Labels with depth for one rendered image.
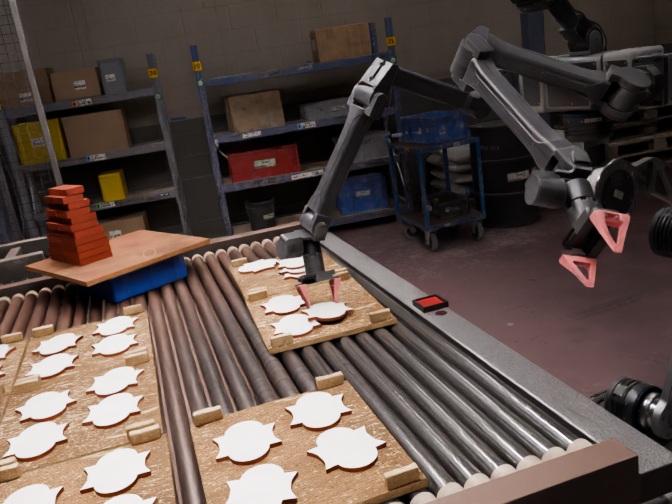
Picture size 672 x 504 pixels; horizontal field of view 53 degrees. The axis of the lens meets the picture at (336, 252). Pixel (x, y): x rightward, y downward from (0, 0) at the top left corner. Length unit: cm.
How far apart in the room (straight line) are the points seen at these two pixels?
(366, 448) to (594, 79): 99
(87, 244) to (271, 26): 473
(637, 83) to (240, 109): 496
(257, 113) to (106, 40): 161
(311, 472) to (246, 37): 600
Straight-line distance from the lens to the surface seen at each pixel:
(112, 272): 237
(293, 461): 126
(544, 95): 210
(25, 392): 187
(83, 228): 255
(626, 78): 171
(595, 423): 134
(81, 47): 700
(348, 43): 641
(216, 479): 127
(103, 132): 652
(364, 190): 656
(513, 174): 591
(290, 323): 184
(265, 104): 638
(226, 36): 693
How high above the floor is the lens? 161
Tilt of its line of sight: 16 degrees down
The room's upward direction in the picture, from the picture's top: 9 degrees counter-clockwise
